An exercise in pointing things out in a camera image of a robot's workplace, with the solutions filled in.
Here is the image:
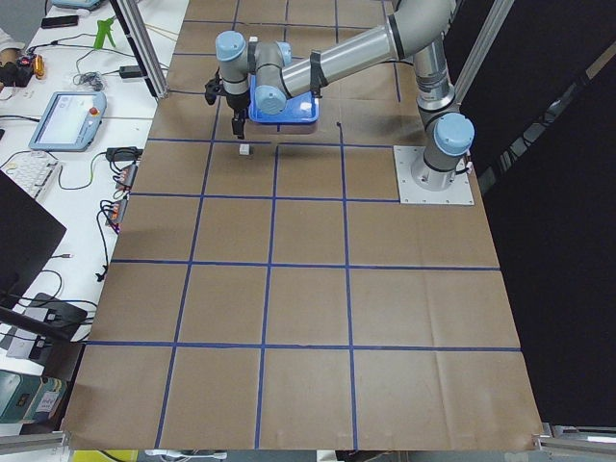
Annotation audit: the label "teach pendant tablet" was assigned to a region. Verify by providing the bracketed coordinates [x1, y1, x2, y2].
[29, 91, 107, 152]

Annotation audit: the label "white keyboard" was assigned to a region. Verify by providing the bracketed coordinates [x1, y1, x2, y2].
[1, 150, 61, 202]

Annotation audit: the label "brown paper table cover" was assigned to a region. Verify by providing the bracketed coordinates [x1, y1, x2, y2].
[64, 1, 541, 450]

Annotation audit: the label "aluminium frame post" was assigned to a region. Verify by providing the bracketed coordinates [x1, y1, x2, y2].
[110, 0, 169, 99]

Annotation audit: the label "wooden chopsticks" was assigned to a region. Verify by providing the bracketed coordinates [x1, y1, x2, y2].
[151, 26, 179, 40]

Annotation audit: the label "black monitor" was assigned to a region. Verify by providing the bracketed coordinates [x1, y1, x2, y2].
[0, 174, 66, 309]

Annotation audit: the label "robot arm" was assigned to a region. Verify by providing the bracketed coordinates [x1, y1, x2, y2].
[204, 1, 475, 192]

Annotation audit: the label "green handled reacher grabber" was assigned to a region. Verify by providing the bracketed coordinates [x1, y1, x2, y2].
[92, 16, 116, 50]

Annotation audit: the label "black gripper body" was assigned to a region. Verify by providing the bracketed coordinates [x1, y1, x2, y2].
[226, 90, 249, 116]

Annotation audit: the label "black power adapter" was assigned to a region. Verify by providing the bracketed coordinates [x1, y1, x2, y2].
[118, 65, 143, 79]

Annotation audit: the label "blue plastic tray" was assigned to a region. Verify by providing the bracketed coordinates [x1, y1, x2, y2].
[248, 76, 320, 125]

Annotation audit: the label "black smartphone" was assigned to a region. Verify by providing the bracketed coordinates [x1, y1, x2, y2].
[40, 14, 79, 29]

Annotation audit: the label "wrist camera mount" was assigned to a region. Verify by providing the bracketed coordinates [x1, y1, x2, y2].
[204, 72, 225, 106]

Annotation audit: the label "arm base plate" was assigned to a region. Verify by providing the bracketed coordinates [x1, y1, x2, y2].
[393, 145, 475, 206]

